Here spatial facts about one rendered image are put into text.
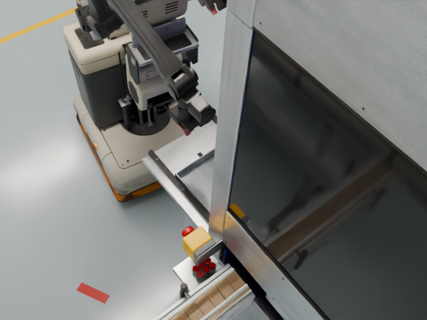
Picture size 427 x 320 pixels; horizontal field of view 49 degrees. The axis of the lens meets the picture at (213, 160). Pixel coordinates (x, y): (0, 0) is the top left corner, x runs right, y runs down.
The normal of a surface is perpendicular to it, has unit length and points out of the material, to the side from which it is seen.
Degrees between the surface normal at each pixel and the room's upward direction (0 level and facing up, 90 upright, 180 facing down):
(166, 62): 45
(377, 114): 90
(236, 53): 90
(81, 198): 0
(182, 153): 0
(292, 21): 90
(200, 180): 0
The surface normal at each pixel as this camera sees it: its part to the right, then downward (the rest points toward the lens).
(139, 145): 0.04, -0.56
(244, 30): -0.79, 0.49
